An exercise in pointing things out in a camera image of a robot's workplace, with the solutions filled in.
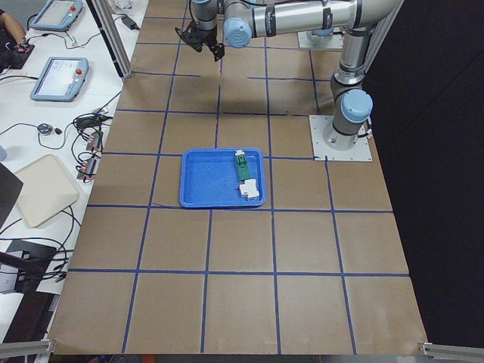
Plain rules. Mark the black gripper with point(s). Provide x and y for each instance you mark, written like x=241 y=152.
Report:
x=204 y=36

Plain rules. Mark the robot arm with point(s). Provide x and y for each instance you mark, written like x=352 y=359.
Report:
x=245 y=20

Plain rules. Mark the black power adapter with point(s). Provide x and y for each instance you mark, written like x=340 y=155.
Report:
x=129 y=23

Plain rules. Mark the blue plastic tray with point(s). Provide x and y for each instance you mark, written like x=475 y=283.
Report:
x=209 y=178

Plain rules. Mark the green relay socket module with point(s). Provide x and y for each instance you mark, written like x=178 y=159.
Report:
x=242 y=166

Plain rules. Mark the blue teach pendant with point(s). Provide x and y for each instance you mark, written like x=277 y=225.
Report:
x=61 y=79
x=57 y=15

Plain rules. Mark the white circuit breaker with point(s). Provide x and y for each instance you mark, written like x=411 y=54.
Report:
x=248 y=189

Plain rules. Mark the round grey puck device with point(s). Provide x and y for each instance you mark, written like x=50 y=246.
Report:
x=45 y=129

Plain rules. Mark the beige plastic tray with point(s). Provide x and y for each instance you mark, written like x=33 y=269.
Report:
x=47 y=189

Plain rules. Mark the aluminium frame post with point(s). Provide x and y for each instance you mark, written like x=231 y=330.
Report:
x=107 y=27

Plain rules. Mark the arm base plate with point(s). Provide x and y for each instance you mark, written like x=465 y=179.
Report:
x=329 y=145
x=332 y=42

